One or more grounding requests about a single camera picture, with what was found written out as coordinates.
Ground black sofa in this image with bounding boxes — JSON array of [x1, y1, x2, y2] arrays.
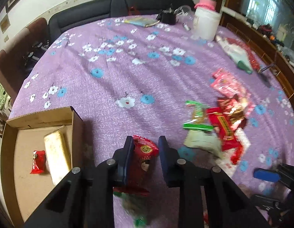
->
[[48, 0, 195, 44]]

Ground green-edged clear candy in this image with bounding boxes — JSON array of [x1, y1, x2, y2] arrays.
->
[[183, 100, 214, 132]]

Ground pale green snack packet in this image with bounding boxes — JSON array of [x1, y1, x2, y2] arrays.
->
[[184, 130, 224, 158]]

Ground cardboard box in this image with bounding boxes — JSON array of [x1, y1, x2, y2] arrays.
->
[[0, 106, 95, 228]]

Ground blurred green snack packet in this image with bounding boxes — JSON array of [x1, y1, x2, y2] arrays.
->
[[122, 193, 149, 228]]

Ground pile of assorted snack packets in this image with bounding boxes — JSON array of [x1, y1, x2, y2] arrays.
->
[[210, 68, 257, 165]]

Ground wooden cabinet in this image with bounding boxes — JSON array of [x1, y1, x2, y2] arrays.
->
[[215, 0, 294, 117]]

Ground small wall plaque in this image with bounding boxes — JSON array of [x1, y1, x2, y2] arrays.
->
[[0, 14, 11, 34]]

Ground black metal tool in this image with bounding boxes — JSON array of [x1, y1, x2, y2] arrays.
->
[[257, 64, 277, 87]]

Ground small red candy packet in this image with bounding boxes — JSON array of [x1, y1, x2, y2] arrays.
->
[[30, 150, 46, 175]]

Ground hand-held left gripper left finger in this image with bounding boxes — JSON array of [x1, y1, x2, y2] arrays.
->
[[24, 136, 135, 228]]

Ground white green red bag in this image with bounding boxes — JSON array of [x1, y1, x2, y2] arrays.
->
[[215, 35, 260, 74]]

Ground black grey devices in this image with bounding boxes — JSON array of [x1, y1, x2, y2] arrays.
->
[[22, 41, 46, 63]]

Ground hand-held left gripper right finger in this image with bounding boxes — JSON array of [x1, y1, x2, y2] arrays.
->
[[158, 135, 272, 228]]

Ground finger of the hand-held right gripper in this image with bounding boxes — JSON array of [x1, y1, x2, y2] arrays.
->
[[253, 168, 280, 183], [250, 193, 280, 211]]

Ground dark red gold-emblem snack packet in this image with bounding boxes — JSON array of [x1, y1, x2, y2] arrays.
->
[[113, 134, 160, 196]]

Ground brown armchair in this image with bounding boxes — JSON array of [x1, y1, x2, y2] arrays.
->
[[0, 17, 51, 100]]

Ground yellow blue booklet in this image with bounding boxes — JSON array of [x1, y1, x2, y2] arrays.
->
[[124, 16, 160, 28]]

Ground cream gold bar packet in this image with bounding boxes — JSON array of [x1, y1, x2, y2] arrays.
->
[[44, 130, 72, 186]]

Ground white jar with pink lid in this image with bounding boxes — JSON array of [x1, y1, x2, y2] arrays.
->
[[193, 0, 221, 41]]

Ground red bar with gold label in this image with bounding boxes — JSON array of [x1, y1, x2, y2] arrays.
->
[[206, 107, 235, 151]]

